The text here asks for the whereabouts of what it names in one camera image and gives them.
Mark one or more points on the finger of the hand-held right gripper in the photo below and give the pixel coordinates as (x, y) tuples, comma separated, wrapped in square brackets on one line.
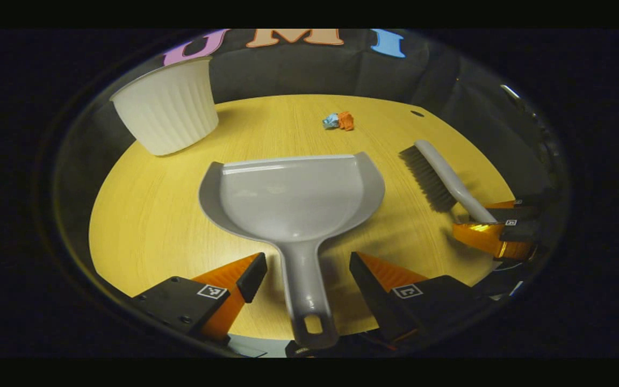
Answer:
[(484, 236), (519, 212)]

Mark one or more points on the orange paper scrap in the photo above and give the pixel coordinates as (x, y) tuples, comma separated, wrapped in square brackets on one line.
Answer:
[(346, 121)]

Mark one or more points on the grey plastic dustpan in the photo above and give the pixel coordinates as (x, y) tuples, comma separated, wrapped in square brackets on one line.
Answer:
[(293, 199)]

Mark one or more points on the small grey broom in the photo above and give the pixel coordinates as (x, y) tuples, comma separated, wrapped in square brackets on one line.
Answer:
[(449, 174)]

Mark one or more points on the white ribbed garbage bin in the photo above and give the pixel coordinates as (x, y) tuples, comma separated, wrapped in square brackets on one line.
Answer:
[(170, 113)]

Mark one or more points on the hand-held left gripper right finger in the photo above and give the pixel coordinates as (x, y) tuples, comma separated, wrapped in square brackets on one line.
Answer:
[(368, 285)]

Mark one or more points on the black backdrop cloth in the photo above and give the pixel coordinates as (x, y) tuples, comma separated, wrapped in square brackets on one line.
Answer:
[(299, 70)]

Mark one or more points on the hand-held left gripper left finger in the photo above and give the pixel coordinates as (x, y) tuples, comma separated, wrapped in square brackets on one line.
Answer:
[(252, 277)]

